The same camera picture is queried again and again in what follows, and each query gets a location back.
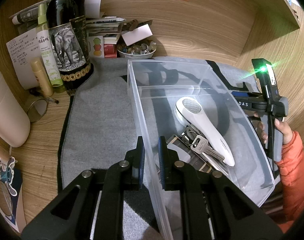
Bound silver keys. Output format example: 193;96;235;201
181;126;225;162

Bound white handheld massager device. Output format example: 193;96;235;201
175;96;235;167

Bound clear plastic storage box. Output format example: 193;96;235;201
128;60;275;239

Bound person right hand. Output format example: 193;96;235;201
257;119;293;145

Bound cartoon sticker card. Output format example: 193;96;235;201
0;157;26;234

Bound grey mat with black letters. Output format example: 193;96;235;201
58;57;264;239

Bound orange jacket sleeve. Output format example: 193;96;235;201
276;131;304;233

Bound wooden shelf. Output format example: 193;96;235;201
224;0;301;30

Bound pink cylindrical mug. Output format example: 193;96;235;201
0;72;31;147

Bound yellow tube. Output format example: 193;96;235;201
30;57;53;96

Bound white bowl of stones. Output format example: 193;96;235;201
116;41;157;59

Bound white card box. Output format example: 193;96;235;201
121;24;153;46

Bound green white spray bottle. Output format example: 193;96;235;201
36;3;64;92

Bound handwritten paper note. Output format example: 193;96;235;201
6;28;41;90

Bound stack of books and papers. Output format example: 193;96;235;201
85;0;126;59

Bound dark wine bottle elephant label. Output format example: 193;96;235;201
46;0;93;95

